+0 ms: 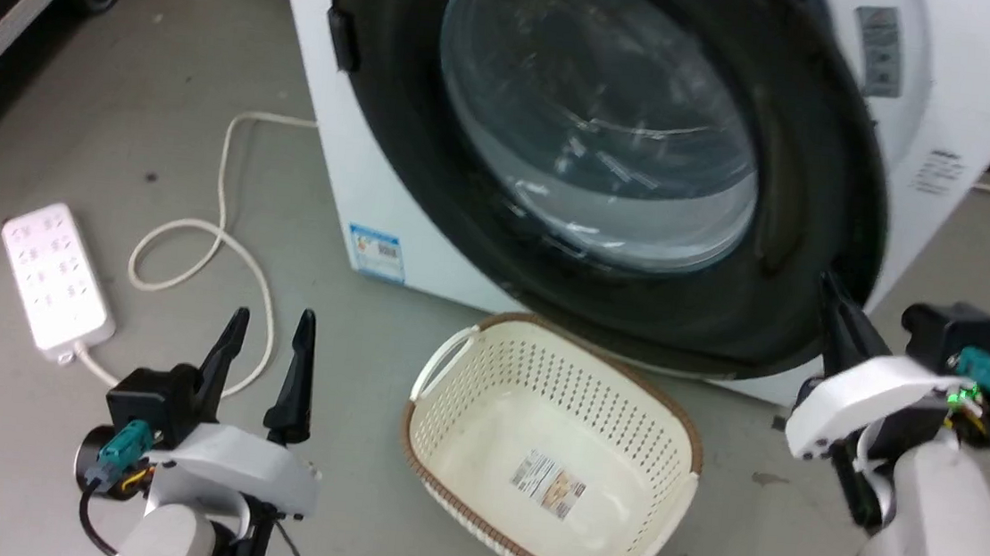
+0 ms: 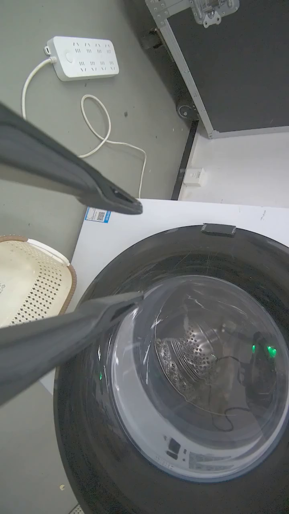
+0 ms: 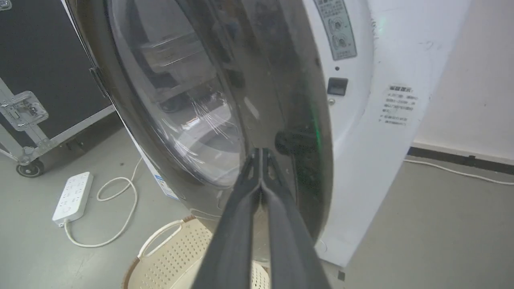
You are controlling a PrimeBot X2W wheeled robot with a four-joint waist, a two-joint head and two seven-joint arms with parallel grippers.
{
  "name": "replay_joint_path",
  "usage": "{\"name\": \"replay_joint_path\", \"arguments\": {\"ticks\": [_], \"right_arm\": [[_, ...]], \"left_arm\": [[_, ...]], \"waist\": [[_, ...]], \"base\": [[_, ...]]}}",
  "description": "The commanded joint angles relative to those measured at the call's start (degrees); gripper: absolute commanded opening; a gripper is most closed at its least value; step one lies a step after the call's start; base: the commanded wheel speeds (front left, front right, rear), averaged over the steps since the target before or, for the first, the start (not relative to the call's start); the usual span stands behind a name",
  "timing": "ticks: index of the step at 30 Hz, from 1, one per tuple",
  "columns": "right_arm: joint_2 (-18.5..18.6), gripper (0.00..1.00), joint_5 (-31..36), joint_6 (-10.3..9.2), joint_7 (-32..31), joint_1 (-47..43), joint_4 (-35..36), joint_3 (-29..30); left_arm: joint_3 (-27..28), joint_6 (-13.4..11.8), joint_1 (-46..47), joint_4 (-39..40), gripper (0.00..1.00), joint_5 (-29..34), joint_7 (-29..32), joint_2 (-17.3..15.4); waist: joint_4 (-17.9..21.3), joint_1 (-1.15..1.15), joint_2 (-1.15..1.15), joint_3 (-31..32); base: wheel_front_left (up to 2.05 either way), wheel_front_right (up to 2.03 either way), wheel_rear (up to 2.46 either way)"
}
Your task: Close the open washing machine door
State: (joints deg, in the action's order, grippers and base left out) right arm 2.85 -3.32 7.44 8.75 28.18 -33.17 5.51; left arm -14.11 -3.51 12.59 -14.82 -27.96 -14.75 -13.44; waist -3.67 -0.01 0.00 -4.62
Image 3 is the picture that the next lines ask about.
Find white power strip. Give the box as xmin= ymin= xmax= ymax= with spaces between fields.
xmin=52 ymin=172 xmax=94 ymax=226

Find white power strip cable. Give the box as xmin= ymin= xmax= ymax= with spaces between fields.
xmin=63 ymin=157 xmax=143 ymax=248

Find white front-load washing machine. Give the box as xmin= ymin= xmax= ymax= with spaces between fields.
xmin=60 ymin=0 xmax=472 ymax=269

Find thin white floor cable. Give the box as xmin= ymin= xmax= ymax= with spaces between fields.
xmin=404 ymin=159 xmax=514 ymax=186

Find dark round washing machine door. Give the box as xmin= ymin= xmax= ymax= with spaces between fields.
xmin=64 ymin=0 xmax=334 ymax=241

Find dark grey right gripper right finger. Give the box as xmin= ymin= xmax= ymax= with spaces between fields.
xmin=262 ymin=148 xmax=332 ymax=289

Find cream perforated laundry basket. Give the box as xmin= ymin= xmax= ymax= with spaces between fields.
xmin=122 ymin=215 xmax=270 ymax=289

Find black flight case on wheels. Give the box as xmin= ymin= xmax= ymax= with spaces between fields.
xmin=0 ymin=0 xmax=124 ymax=178

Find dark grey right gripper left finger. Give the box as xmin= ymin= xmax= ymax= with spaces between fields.
xmin=192 ymin=148 xmax=263 ymax=289

